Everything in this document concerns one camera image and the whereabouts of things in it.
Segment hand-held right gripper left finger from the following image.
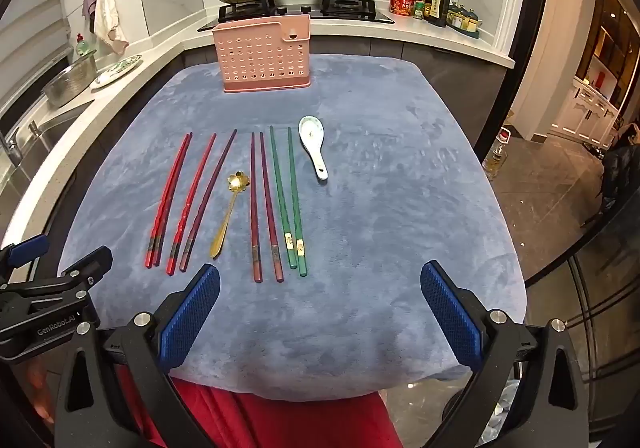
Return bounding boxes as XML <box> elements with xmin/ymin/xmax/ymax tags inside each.
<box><xmin>52</xmin><ymin>263</ymin><xmax>222</xmax><ymax>448</ymax></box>

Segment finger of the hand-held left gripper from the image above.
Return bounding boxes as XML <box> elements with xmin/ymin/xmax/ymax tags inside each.
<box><xmin>0</xmin><ymin>245</ymin><xmax>113</xmax><ymax>314</ymax></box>
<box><xmin>0</xmin><ymin>234</ymin><xmax>50</xmax><ymax>279</ymax></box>

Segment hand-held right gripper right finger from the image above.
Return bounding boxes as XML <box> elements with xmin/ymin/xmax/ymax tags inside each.
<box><xmin>420</xmin><ymin>259</ymin><xmax>608</xmax><ymax>448</ymax></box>

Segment gold flower spoon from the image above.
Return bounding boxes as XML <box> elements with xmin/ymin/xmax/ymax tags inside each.
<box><xmin>210</xmin><ymin>171</ymin><xmax>251</xmax><ymax>259</ymax></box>

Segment red and maroon chopsticks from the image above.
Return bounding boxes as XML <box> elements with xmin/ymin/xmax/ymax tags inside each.
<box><xmin>178</xmin><ymin>129</ymin><xmax>238</xmax><ymax>273</ymax></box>

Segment pink chopsticks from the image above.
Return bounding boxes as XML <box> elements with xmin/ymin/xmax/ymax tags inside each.
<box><xmin>250</xmin><ymin>131</ymin><xmax>263</xmax><ymax>284</ymax></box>

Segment green chopstick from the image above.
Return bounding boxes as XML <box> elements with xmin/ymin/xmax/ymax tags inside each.
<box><xmin>286</xmin><ymin>127</ymin><xmax>308</xmax><ymax>277</ymax></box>
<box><xmin>269</xmin><ymin>125</ymin><xmax>298</xmax><ymax>270</ymax></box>

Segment white ceramic spoon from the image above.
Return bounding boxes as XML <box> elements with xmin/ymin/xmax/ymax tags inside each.
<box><xmin>298</xmin><ymin>115</ymin><xmax>330</xmax><ymax>180</ymax></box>

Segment pink perforated utensil holder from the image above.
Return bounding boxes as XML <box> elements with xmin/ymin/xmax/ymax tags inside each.
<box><xmin>211</xmin><ymin>12</ymin><xmax>313</xmax><ymax>94</ymax></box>

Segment person's left hand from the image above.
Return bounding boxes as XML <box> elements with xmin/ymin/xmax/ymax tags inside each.
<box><xmin>24</xmin><ymin>359</ymin><xmax>57</xmax><ymax>425</ymax></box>

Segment steel sink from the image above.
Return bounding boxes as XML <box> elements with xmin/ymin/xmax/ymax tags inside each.
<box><xmin>0</xmin><ymin>103</ymin><xmax>81</xmax><ymax>209</ymax></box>

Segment steel faucet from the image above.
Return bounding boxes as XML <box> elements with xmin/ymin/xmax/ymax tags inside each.
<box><xmin>0</xmin><ymin>127</ymin><xmax>27</xmax><ymax>169</ymax></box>

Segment blue plush blanket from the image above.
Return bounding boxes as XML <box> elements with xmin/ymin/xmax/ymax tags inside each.
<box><xmin>59</xmin><ymin>53</ymin><xmax>530</xmax><ymax>401</ymax></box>

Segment person's red clothing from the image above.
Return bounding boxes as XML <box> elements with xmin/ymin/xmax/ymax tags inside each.
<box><xmin>117</xmin><ymin>368</ymin><xmax>403</xmax><ymax>448</ymax></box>

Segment glass bottle with red cap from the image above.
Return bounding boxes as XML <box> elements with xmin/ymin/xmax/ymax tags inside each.
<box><xmin>482</xmin><ymin>125</ymin><xmax>511</xmax><ymax>181</ymax></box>

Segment steel colander bowl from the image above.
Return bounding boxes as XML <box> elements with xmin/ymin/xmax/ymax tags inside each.
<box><xmin>41</xmin><ymin>51</ymin><xmax>98</xmax><ymax>108</ymax></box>

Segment patterned plate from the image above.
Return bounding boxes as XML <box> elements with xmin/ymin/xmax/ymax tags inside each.
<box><xmin>90</xmin><ymin>56</ymin><xmax>143</xmax><ymax>89</ymax></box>

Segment green dish soap bottle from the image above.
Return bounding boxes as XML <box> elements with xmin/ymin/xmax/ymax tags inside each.
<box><xmin>75</xmin><ymin>33</ymin><xmax>97</xmax><ymax>60</ymax></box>

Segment window blinds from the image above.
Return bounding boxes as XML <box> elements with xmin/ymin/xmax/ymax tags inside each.
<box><xmin>0</xmin><ymin>0</ymin><xmax>76</xmax><ymax>94</ymax></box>

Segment dark cloth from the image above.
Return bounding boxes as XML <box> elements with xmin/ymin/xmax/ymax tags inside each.
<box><xmin>597</xmin><ymin>122</ymin><xmax>640</xmax><ymax>214</ymax></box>

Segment white cabinet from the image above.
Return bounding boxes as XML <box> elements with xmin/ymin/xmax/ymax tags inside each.
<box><xmin>547</xmin><ymin>76</ymin><xmax>626</xmax><ymax>149</ymax></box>

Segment white hanging towel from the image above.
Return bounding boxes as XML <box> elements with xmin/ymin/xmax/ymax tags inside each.
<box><xmin>92</xmin><ymin>0</ymin><xmax>130</xmax><ymax>54</ymax></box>

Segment seasoning jar set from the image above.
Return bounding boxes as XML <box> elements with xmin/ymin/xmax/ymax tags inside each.
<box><xmin>446</xmin><ymin>3</ymin><xmax>482</xmax><ymax>40</ymax></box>

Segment dark soy sauce bottle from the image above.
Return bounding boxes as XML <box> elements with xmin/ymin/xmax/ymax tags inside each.
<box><xmin>427</xmin><ymin>0</ymin><xmax>454</xmax><ymax>27</ymax></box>

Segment black glass gas cooktop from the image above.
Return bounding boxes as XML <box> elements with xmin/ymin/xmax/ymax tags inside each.
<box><xmin>197</xmin><ymin>0</ymin><xmax>396</xmax><ymax>32</ymax></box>

